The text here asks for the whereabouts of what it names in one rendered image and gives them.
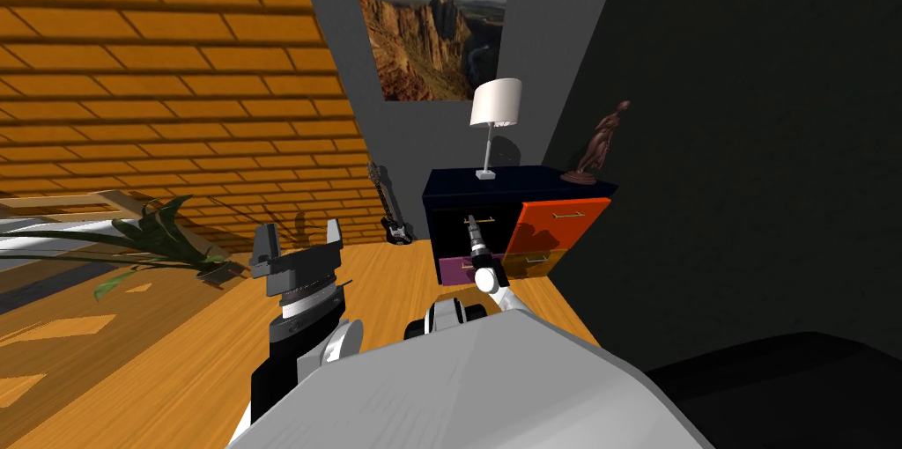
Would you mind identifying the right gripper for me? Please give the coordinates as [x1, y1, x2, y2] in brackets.
[464, 215, 491, 254]

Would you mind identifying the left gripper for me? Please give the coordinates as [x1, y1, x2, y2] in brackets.
[250, 217, 346, 299]

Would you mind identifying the black drawer front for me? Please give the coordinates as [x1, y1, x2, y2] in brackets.
[430, 205, 523, 261]

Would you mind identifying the purple drawer front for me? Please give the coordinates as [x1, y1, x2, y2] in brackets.
[437, 254, 506, 288]

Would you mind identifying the dark blue dresser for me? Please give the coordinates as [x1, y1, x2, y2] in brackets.
[422, 165, 621, 288]

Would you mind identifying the amber drawer front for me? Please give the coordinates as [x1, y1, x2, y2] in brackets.
[502, 248, 569, 281]

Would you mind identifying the orange drawer front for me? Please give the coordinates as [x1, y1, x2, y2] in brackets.
[505, 197, 612, 257]

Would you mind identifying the black electric guitar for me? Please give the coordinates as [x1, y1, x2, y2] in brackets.
[366, 160, 414, 247]

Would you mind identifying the white table lamp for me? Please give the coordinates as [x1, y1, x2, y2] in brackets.
[469, 77, 524, 182]

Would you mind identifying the green leafy plant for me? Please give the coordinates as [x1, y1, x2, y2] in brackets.
[0, 195, 248, 303]

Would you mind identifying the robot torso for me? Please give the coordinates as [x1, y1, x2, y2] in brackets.
[225, 297, 714, 449]

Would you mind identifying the brown figure statue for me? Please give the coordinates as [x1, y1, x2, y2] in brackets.
[560, 99, 632, 187]

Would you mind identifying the canyon landscape picture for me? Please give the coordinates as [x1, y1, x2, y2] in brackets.
[344, 0, 515, 104]

